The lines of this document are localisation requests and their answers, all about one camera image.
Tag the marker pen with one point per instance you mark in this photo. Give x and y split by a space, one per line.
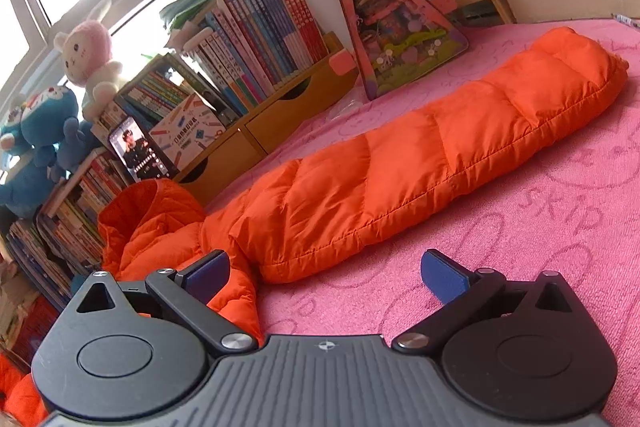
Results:
627 19

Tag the row of tall books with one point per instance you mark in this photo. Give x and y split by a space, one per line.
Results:
75 217

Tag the pink rabbit-print blanket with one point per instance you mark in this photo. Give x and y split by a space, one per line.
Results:
550 187

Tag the wooden drawer organizer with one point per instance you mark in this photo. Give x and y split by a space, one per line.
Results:
280 117

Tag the black smartphone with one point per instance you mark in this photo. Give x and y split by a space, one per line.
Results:
140 149

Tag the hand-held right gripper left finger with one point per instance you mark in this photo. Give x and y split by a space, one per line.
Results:
207 274

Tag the clear plastic wrapper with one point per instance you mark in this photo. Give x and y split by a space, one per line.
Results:
347 109

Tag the row of thin colourful books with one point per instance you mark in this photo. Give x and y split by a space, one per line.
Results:
265 32

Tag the pink rabbit plush toy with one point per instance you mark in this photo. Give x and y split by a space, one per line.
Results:
87 52

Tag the orange puffer jacket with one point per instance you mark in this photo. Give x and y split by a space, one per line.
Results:
400 157

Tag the blue plush toy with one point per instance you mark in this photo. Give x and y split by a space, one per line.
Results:
35 137

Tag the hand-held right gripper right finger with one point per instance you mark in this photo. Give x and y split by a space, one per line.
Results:
442 277

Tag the pink triangular dollhouse toy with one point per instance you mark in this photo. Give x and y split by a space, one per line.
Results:
400 32

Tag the white pencil-print cardboard box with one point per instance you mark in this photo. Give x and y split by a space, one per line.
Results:
185 132

